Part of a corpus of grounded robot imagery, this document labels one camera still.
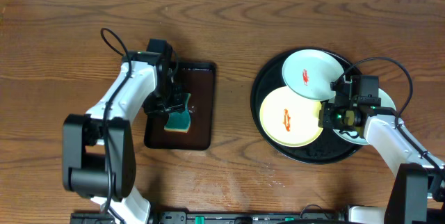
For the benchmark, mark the green yellow sponge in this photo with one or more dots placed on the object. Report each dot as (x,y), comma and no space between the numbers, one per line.
(179,121)

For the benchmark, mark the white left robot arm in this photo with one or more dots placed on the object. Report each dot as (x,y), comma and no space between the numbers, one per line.
(98,152)

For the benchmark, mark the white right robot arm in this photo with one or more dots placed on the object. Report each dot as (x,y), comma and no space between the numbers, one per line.
(419,175)

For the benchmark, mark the light green plate with stain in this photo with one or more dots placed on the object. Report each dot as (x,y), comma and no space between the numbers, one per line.
(310,72)

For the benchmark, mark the rectangular black water tray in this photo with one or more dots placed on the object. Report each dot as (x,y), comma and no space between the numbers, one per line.
(198,80)

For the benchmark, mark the yellow plate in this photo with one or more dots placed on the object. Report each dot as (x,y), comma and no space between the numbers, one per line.
(289,119)

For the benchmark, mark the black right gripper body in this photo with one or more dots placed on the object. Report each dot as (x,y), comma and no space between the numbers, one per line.
(334,117)

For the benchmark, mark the round black tray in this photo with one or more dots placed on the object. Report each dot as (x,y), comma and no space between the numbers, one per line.
(327,148)

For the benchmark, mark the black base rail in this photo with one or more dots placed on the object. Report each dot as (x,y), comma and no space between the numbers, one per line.
(177,217)

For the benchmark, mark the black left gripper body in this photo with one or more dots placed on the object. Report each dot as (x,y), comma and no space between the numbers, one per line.
(168,105)

